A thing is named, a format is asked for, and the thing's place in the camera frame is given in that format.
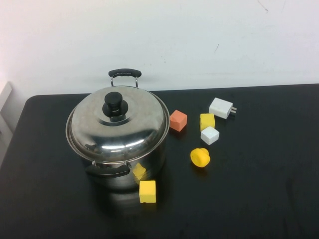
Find white charger plug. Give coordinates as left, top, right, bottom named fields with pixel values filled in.
left=208, top=97, right=238, bottom=119

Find yellow foam cube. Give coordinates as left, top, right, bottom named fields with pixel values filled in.
left=139, top=180, right=157, bottom=204
left=199, top=113, right=216, bottom=132

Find steel lid black knob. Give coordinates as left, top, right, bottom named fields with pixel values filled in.
left=67, top=86, right=168, bottom=162

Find white foam cube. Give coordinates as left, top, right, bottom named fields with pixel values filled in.
left=200, top=126, right=220, bottom=145

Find orange foam cube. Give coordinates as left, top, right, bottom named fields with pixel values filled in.
left=169, top=110, right=188, bottom=132

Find stainless steel pot black handles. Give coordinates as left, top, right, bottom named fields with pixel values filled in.
left=65, top=68, right=170, bottom=192

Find yellow round plastic knob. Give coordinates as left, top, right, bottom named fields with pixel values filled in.
left=190, top=147, right=211, bottom=167

